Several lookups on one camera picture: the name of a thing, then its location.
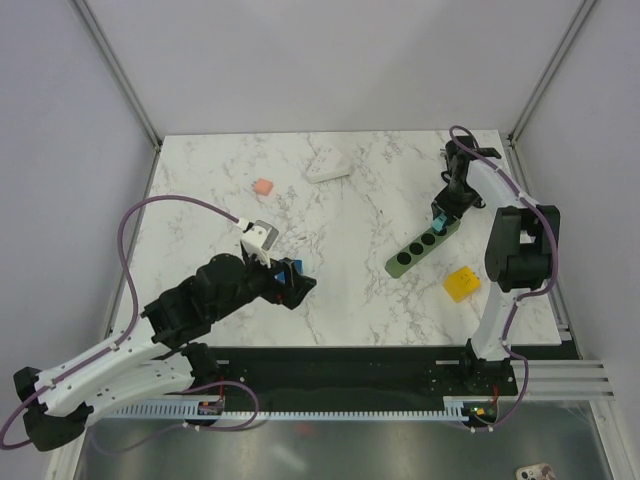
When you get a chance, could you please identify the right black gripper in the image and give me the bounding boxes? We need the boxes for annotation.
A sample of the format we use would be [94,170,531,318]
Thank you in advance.
[430,180,479,228]

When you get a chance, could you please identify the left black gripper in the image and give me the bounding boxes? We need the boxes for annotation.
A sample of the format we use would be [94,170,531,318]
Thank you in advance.
[211,249,316,322]

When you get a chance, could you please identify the blue cube socket adapter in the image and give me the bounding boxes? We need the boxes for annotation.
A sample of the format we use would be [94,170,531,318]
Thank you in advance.
[274,258,305,286]

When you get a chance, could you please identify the teal plug adapter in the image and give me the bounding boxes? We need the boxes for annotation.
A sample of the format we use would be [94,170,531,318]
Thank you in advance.
[431,214,448,235]

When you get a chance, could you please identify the green power strip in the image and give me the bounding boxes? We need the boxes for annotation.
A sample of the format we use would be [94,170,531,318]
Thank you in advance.
[384,221,460,279]

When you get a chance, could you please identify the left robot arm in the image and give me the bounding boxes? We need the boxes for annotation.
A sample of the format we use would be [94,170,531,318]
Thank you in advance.
[14,254,317,452]

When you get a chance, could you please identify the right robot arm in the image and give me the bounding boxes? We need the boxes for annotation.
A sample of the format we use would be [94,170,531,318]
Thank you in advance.
[431,126,560,394]

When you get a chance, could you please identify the pink plug adapter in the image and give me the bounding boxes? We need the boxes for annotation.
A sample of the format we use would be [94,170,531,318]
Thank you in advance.
[253,178,274,197]

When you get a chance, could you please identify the yellow cube socket adapter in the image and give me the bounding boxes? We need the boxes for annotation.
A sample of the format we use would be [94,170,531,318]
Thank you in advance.
[443,266,481,303]

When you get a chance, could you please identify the white triangular power strip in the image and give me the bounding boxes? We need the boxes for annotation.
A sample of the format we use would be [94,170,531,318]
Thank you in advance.
[305,146,353,184]

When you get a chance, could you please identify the smartphone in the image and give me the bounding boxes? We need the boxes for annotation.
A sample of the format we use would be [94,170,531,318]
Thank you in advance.
[515,463,557,480]

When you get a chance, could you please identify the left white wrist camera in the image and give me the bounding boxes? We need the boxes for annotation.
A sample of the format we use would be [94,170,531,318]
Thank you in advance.
[240,220,279,268]

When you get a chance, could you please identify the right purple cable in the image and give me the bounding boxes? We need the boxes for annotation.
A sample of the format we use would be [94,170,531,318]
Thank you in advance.
[448,124,559,431]

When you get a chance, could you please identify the purple cable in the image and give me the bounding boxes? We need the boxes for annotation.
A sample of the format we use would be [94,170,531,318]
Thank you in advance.
[448,124,559,431]
[0,195,264,454]

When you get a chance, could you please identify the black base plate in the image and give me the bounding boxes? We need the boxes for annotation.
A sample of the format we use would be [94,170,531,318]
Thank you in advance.
[149,343,519,416]

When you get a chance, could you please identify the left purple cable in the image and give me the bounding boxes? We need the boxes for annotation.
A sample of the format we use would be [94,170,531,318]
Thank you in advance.
[0,195,264,454]

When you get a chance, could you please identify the white slotted cable duct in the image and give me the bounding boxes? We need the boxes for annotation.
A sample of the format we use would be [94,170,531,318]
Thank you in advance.
[107,397,487,422]

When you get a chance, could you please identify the right aluminium frame post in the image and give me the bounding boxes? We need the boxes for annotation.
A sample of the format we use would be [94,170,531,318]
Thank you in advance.
[506,0,599,148]

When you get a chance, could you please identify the aluminium frame post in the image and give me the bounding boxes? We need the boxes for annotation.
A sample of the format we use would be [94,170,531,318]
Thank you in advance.
[506,0,599,148]
[69,0,163,153]

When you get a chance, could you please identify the left aluminium frame post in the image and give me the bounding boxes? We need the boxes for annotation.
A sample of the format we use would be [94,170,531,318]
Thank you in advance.
[69,0,163,153]

